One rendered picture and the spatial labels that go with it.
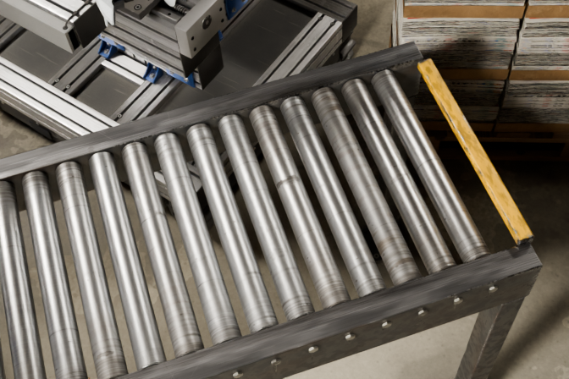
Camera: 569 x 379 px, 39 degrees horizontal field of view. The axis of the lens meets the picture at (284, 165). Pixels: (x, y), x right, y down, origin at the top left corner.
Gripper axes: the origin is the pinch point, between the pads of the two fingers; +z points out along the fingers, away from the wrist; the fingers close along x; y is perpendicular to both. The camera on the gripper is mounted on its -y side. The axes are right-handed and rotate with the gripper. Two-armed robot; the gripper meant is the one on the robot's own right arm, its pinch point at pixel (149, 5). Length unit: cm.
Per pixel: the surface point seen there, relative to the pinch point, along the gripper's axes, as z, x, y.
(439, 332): 27, -64, 116
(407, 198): 25, -37, 39
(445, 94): 11, -55, 34
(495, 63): -13, -98, 67
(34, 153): -20, 18, 47
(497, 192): 34, -49, 35
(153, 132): -12.5, -3.7, 43.5
